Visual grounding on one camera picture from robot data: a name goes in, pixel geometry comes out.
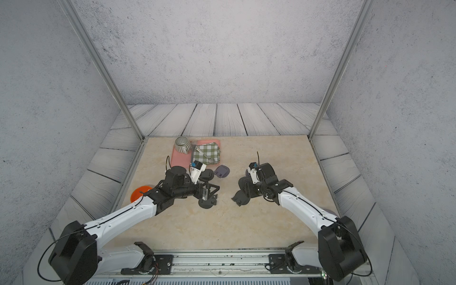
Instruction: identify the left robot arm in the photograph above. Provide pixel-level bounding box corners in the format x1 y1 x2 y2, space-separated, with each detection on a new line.
48 162 220 285

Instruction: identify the green checkered cloth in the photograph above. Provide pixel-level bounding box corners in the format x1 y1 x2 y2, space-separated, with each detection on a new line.
196 142 221 165

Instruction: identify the aluminium front rail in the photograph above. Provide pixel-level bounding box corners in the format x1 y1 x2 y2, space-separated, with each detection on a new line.
88 248 337 285

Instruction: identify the pink tray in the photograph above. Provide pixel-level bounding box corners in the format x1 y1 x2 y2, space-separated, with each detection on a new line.
171 139 221 167

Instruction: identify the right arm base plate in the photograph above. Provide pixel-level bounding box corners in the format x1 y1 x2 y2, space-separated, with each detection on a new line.
264 254 321 274

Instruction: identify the right aluminium frame post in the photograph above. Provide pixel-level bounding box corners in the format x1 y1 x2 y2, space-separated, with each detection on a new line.
308 0 375 141

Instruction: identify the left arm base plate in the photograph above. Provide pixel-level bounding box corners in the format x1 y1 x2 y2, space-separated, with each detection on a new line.
121 254 174 276

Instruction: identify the left aluminium frame post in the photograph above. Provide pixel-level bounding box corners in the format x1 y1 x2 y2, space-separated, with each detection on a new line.
58 0 146 142

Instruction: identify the orange plastic bowl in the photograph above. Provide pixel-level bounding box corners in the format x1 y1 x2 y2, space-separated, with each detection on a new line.
130 185 153 203

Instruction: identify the aluminium frame post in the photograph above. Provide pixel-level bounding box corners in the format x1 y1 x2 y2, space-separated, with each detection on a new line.
58 0 146 142
308 0 375 141

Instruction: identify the white handled spoon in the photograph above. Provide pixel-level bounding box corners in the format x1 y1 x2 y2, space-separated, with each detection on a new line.
195 146 214 163

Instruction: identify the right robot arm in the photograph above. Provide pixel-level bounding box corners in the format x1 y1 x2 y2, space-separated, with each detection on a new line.
233 162 369 281

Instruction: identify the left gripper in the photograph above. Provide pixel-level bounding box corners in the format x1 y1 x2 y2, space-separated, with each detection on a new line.
172 177 220 200

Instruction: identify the purple phone stand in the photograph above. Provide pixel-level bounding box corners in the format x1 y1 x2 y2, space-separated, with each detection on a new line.
214 165 230 178

